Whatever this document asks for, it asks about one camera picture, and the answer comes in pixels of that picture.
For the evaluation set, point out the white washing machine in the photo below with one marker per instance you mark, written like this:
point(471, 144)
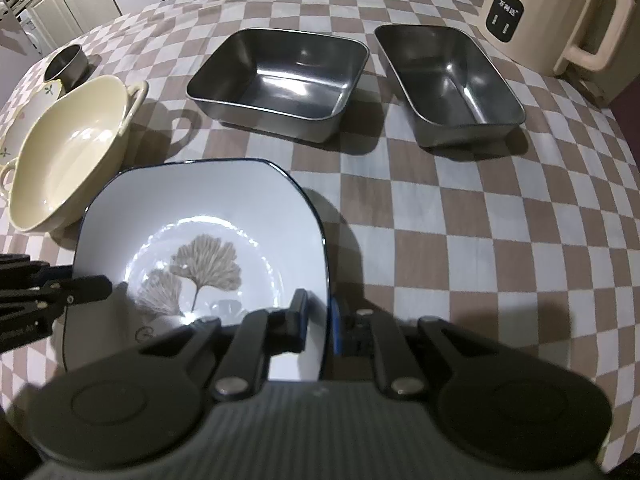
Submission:
point(31, 32)

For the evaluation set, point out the square white leaf-print plate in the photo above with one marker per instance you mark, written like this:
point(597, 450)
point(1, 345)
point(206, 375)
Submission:
point(210, 210)

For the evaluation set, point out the white floral plate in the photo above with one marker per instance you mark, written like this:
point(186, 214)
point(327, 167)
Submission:
point(30, 105)

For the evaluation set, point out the wide steel tray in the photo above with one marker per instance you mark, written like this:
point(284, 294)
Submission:
point(280, 85)

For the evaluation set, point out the small steel cup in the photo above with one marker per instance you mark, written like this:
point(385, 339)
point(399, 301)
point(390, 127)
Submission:
point(70, 67)

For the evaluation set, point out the brown white checkered cloth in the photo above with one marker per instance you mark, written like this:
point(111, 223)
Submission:
point(425, 235)

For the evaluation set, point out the white kitchen cabinet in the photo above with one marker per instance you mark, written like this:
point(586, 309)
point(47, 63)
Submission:
point(75, 5)

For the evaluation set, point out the cream electric kettle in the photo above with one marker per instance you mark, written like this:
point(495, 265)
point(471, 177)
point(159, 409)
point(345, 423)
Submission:
point(525, 10)

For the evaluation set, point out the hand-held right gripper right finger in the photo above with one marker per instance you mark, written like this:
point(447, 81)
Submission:
point(337, 332)

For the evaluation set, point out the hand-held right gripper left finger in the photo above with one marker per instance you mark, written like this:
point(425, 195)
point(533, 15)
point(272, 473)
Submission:
point(299, 325)

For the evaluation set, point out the narrow steel tray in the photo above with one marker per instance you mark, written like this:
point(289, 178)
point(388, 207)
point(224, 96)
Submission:
point(450, 85)

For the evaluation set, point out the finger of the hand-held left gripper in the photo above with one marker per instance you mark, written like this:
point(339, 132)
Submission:
point(87, 287)
point(35, 266)

